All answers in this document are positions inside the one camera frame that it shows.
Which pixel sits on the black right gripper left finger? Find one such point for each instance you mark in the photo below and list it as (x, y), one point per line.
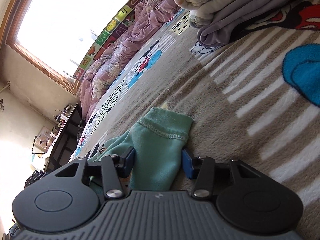
(110, 169)

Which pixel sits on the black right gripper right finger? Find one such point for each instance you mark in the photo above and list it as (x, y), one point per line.
(201, 170)

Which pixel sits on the teal lion print garment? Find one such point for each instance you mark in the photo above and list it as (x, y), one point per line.
(158, 138)

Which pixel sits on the dark wooden desk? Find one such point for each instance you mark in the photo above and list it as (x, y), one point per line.
(65, 143)

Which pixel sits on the black white striped garment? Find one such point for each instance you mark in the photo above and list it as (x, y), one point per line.
(34, 177)

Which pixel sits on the Mickey Mouse plush blanket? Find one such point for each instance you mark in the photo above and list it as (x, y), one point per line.
(256, 99)

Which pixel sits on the colourful alphabet foam mat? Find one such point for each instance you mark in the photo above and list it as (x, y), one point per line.
(119, 24)

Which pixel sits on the grey purple folded blankets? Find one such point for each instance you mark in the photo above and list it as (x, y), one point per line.
(215, 20)

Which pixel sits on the pink purple floral quilt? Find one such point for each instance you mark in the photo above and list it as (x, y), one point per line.
(150, 15)

